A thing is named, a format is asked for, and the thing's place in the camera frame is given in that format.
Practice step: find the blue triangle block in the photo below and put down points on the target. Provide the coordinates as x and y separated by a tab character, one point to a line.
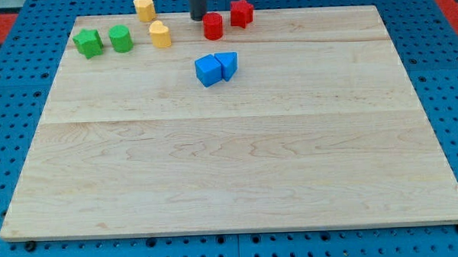
228	63

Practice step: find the red star block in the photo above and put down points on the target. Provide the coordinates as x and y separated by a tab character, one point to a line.
241	13

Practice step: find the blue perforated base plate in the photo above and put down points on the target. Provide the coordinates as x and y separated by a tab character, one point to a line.
422	35

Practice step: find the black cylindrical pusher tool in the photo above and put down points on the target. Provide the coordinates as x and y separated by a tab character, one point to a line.
197	9

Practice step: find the green cylinder block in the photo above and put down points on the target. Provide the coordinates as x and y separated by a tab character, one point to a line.
120	37

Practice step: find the wooden board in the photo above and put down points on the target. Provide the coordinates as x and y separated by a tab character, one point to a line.
319	129

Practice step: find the yellow heart block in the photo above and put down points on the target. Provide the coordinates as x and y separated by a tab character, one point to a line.
160	35

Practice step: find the blue cube block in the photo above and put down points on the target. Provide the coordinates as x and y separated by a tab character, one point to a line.
208	70

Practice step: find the green star block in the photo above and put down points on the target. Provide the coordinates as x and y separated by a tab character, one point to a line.
88	43

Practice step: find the red cylinder block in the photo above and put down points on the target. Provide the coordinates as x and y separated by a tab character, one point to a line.
213	26

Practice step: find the yellow hexagon block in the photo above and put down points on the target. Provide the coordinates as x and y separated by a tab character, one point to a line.
145	10

